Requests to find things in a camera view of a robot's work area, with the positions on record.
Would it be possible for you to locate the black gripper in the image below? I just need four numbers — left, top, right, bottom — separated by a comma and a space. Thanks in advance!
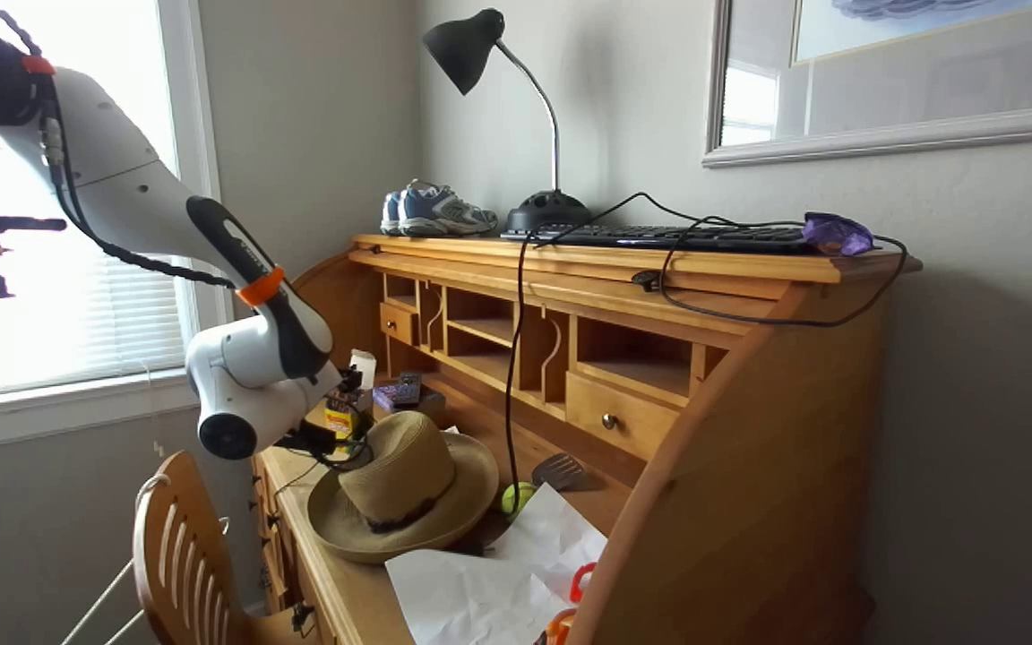
283, 375, 368, 467

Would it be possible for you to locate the purple book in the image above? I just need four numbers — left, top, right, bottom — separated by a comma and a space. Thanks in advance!
368, 373, 426, 416

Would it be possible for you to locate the tan straw hat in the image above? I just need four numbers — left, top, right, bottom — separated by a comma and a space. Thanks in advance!
306, 410, 506, 568

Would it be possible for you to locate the wooden chair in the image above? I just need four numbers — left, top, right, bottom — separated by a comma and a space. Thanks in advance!
128, 447, 329, 645

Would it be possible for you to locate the yellow green ball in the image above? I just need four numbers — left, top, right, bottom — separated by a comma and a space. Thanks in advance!
497, 478, 536, 521

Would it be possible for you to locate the crumpled white paper sheet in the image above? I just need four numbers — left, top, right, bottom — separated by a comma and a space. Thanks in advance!
382, 480, 609, 645

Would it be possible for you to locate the dark grey flat object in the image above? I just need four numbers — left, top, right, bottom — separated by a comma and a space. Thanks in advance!
529, 447, 598, 496

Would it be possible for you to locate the grey blue sneaker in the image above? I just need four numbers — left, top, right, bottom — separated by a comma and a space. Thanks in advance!
394, 176, 506, 242
376, 185, 410, 237

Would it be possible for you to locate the window with white blinds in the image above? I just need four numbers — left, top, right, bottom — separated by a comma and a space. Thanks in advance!
0, 0, 229, 420

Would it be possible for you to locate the black desk lamp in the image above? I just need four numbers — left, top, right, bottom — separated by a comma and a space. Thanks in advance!
419, 5, 598, 243

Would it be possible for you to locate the black keyboard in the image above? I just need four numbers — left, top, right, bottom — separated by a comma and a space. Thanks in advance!
558, 219, 821, 258

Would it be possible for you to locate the wooden roll-top desk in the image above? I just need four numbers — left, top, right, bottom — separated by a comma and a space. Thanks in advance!
253, 231, 923, 645

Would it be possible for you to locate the purple computer mouse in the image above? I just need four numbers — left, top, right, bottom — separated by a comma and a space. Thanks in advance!
798, 213, 879, 263

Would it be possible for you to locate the white framed picture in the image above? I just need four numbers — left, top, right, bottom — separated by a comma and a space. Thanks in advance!
704, 0, 1032, 171

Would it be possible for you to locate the black lamp cable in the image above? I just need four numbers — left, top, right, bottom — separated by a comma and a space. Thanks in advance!
497, 231, 536, 506

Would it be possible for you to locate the red plastic ring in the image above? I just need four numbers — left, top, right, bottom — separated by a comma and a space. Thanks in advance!
561, 559, 602, 606

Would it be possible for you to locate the black mouse cable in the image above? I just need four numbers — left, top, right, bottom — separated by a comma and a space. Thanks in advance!
536, 185, 911, 332

